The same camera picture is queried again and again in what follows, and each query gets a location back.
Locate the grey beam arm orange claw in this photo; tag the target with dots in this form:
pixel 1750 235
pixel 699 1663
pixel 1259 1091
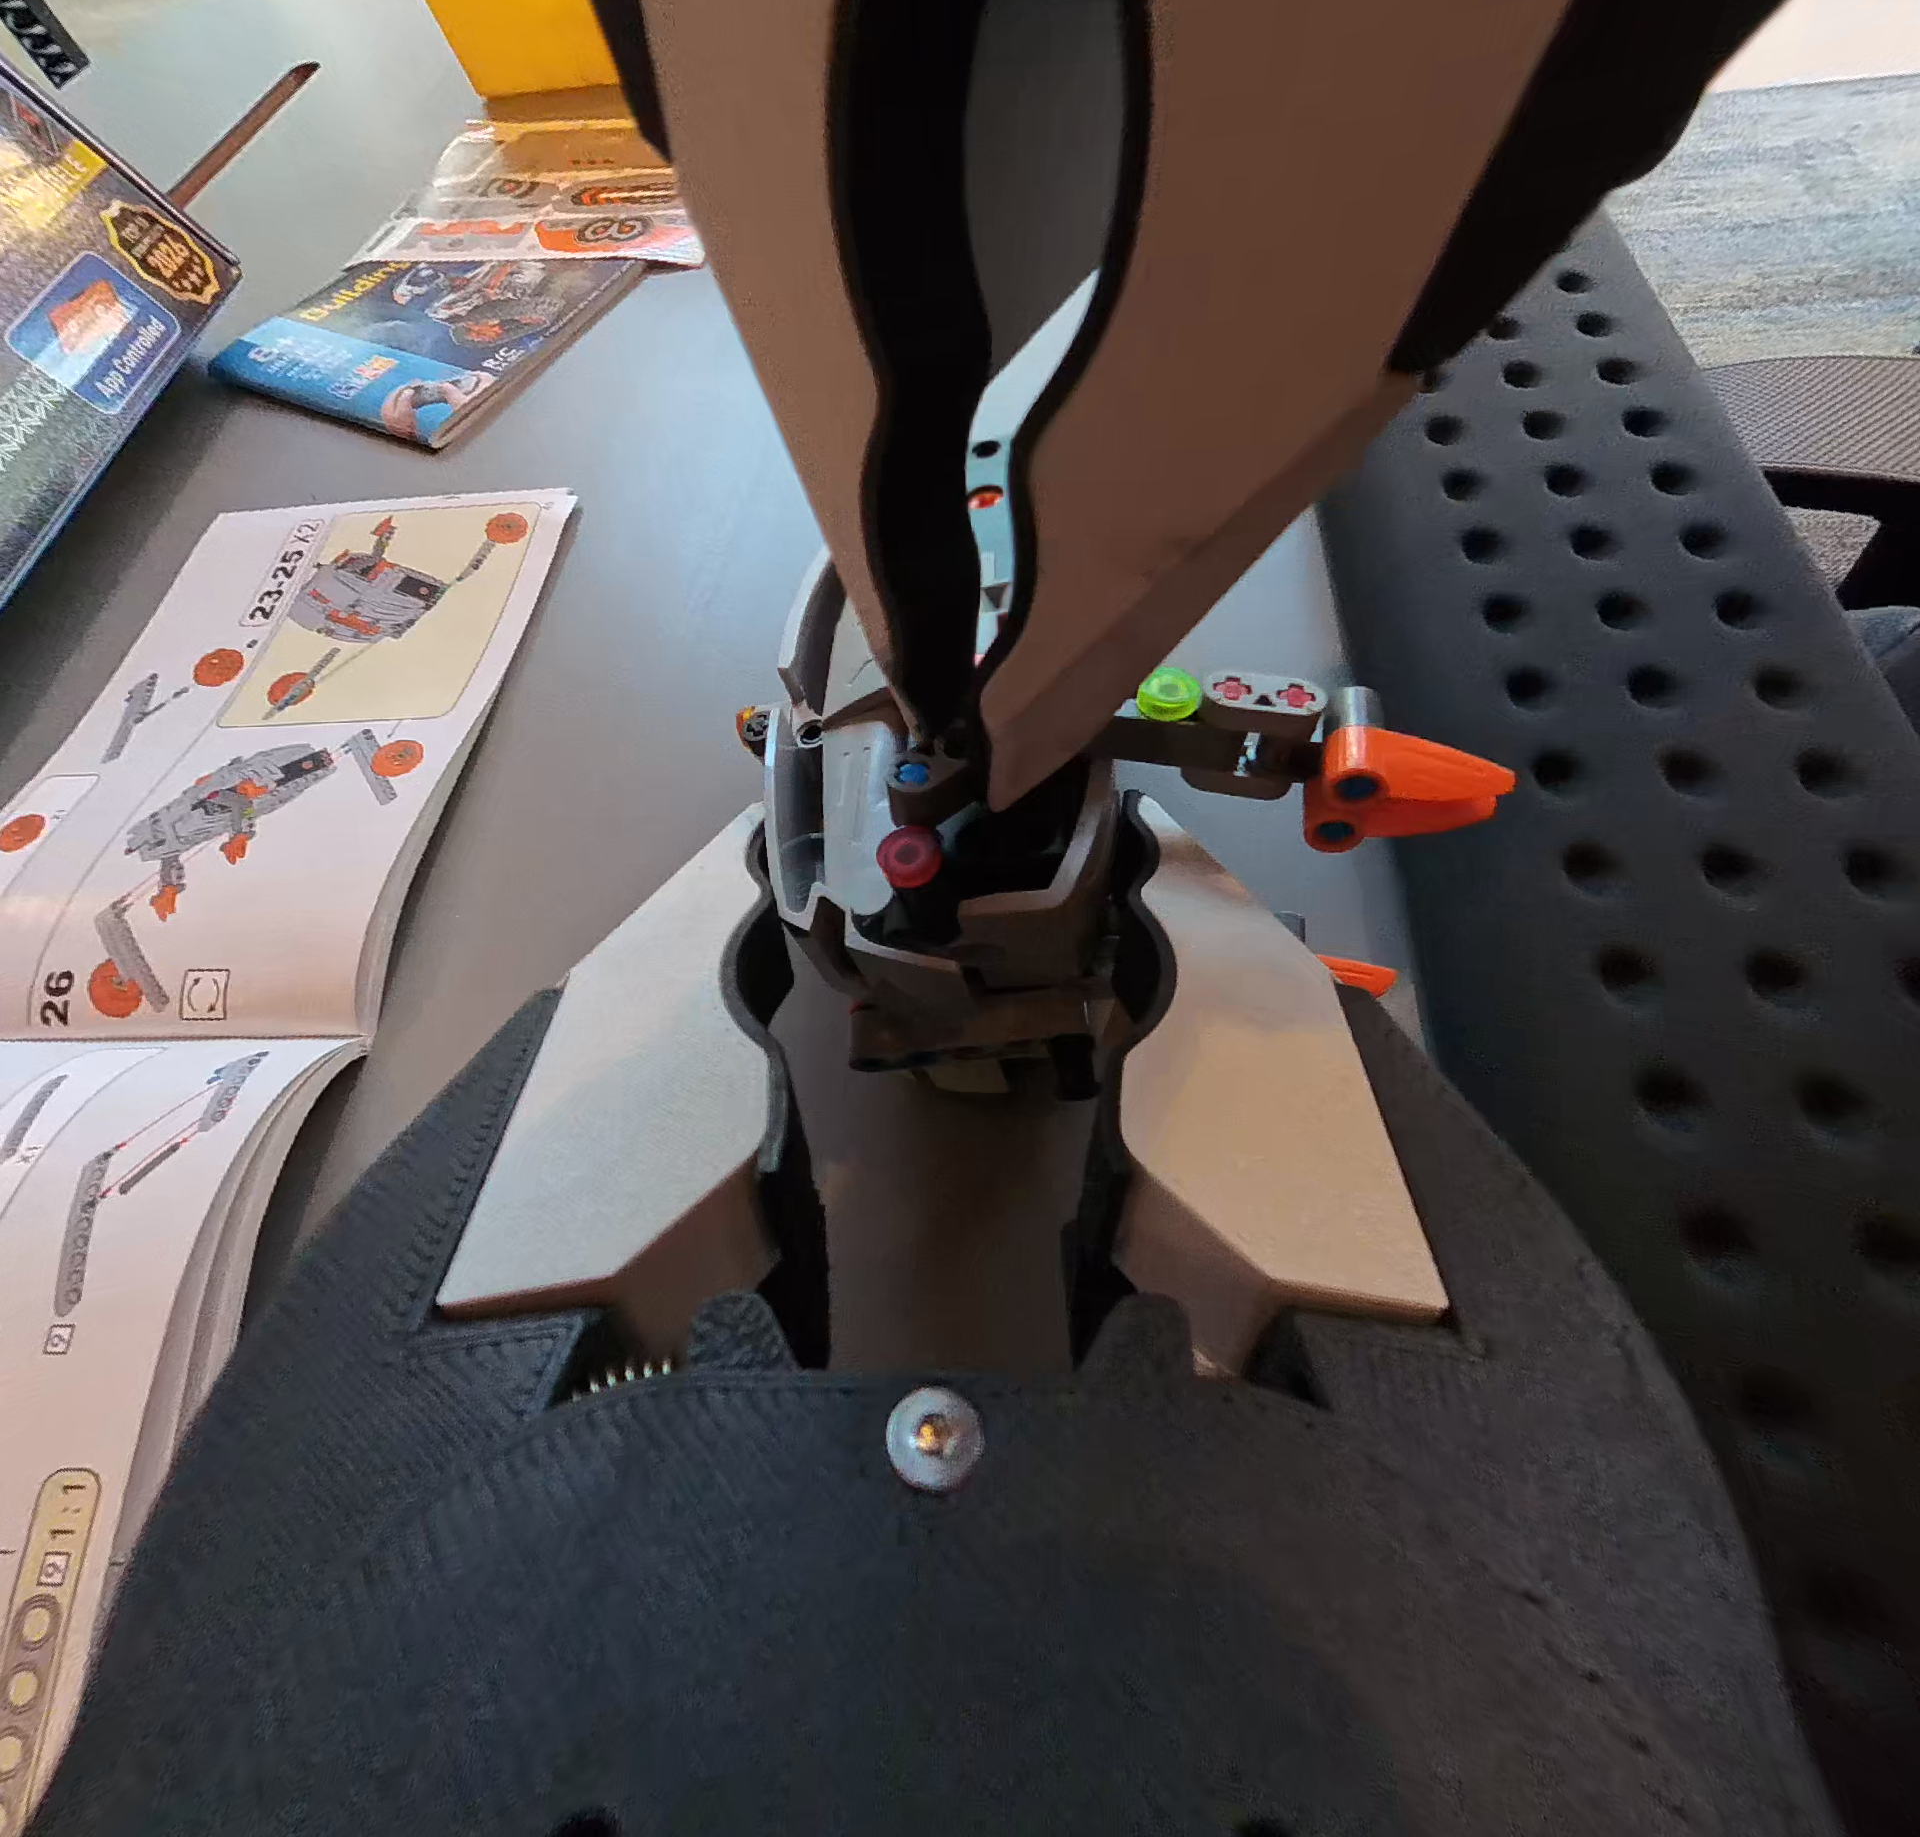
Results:
pixel 1357 973
pixel 1402 782

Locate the grey desk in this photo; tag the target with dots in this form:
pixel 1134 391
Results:
pixel 645 593

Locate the blue closed instruction booklet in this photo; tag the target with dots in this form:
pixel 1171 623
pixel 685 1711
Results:
pixel 391 353

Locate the person's leg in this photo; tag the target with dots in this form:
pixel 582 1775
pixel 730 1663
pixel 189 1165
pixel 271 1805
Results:
pixel 1890 668

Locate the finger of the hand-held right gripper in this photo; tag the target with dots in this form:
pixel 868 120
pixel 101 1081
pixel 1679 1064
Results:
pixel 750 113
pixel 1275 247

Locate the grey black building-block robot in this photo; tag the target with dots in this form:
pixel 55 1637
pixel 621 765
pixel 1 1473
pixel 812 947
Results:
pixel 816 833

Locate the open instruction booklet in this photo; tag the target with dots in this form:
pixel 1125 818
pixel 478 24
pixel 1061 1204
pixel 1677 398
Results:
pixel 300 818

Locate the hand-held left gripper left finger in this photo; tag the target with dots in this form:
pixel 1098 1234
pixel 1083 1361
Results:
pixel 631 1117

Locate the black perforated panel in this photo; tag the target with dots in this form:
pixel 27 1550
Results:
pixel 1651 757

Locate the orange sticker sheet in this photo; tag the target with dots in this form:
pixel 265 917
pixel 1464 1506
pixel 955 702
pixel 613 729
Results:
pixel 525 203

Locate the mesh office chair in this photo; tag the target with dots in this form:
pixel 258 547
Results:
pixel 1816 413

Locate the yellow plastic bin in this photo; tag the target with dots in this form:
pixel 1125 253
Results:
pixel 511 7

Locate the blue toy box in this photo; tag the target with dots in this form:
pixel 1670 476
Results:
pixel 90 338

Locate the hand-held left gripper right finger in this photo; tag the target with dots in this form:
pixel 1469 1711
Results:
pixel 1260 1117

